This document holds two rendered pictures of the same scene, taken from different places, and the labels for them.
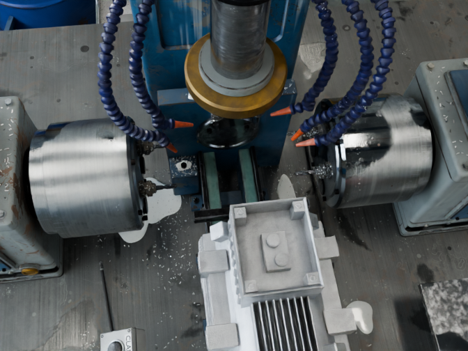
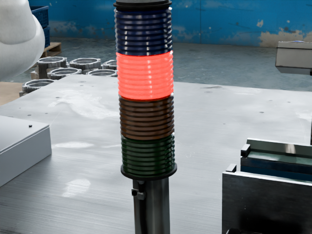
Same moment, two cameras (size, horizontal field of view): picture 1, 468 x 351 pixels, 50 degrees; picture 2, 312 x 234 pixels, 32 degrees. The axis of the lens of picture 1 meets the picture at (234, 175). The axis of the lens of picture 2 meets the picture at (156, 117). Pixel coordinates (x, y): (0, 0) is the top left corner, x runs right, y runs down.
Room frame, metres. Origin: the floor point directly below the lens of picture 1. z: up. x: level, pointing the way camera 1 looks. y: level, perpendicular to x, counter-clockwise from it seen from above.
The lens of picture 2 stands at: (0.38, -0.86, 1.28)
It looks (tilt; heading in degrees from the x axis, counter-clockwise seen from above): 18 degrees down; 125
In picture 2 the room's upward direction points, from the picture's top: 2 degrees counter-clockwise
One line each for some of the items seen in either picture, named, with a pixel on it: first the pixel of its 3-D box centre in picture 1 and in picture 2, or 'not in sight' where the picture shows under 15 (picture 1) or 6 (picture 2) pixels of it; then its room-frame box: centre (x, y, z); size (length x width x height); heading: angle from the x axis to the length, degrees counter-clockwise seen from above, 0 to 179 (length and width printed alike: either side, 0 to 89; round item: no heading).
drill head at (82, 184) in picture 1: (71, 179); not in sight; (0.44, 0.35, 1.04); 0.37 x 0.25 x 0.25; 102
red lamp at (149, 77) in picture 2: not in sight; (145, 71); (0.05, -0.40, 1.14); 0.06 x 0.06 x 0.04
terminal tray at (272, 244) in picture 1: (272, 253); not in sight; (0.20, -0.06, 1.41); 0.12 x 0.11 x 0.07; 12
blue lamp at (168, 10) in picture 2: not in sight; (143, 29); (0.05, -0.40, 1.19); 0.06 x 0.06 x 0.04
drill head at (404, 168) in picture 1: (377, 149); not in sight; (0.58, -0.32, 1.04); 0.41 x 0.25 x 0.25; 102
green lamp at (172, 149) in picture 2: not in sight; (148, 150); (0.05, -0.40, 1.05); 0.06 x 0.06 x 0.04
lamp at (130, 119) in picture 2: not in sight; (146, 112); (0.05, -0.40, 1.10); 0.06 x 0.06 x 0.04
